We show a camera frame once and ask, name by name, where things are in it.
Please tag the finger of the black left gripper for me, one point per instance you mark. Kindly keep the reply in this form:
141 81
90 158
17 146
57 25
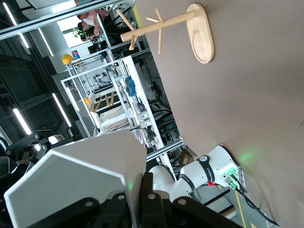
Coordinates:
26 149

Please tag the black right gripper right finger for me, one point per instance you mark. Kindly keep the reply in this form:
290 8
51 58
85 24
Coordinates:
164 213

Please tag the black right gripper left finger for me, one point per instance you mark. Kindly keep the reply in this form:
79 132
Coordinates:
99 215

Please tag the white faceted cup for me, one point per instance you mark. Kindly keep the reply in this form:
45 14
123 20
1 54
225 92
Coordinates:
78 175

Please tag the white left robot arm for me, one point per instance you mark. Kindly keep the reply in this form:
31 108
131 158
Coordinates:
204 171

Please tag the wooden cup rack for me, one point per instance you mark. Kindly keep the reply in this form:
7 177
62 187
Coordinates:
200 35

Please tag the long ceiling light strip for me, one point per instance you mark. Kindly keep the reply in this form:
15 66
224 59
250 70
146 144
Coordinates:
45 42
61 109
21 121
9 13

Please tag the brown cardboard box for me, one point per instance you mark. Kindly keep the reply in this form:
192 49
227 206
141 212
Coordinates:
186 158

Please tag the small yellow hard hat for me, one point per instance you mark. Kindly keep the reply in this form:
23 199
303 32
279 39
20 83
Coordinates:
87 101

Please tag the large yellow hard hat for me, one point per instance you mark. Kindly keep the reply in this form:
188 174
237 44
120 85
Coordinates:
67 59

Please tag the red blue poster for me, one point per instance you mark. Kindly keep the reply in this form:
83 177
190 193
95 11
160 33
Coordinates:
75 54

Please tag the blue hard hats stack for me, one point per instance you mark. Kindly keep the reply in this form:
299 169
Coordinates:
130 86

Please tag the green potted plant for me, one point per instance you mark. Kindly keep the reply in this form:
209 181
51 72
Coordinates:
77 32

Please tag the seated person pink shirt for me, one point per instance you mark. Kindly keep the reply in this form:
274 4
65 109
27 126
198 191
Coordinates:
91 17

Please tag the white aluminium frame shelving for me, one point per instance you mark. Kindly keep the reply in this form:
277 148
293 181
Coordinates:
126 71

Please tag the grey overhead frame beam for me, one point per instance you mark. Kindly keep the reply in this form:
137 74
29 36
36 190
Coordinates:
47 20

